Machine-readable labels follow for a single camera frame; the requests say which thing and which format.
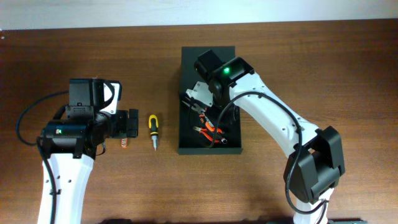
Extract black open box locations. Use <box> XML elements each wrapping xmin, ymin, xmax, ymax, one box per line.
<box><xmin>178</xmin><ymin>46</ymin><xmax>243</xmax><ymax>156</ymax></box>

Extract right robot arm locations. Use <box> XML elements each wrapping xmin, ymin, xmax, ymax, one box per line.
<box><xmin>194</xmin><ymin>50</ymin><xmax>345</xmax><ymax>223</ymax></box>

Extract yellow black screwdriver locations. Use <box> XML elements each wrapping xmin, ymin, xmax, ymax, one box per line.
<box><xmin>149</xmin><ymin>114</ymin><xmax>159</xmax><ymax>151</ymax></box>

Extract orange bit holder strip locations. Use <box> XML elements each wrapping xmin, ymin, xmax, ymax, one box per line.
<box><xmin>121</xmin><ymin>138</ymin><xmax>127</xmax><ymax>149</ymax></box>

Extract orange needle-nose pliers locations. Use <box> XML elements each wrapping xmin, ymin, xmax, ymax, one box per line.
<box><xmin>182</xmin><ymin>101</ymin><xmax>215</xmax><ymax>133</ymax></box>

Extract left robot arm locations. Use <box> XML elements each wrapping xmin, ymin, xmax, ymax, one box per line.
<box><xmin>37</xmin><ymin>78</ymin><xmax>139</xmax><ymax>223</ymax></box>

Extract red diagonal cutting pliers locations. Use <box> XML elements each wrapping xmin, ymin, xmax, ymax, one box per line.
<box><xmin>192</xmin><ymin>126</ymin><xmax>222</xmax><ymax>143</ymax></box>

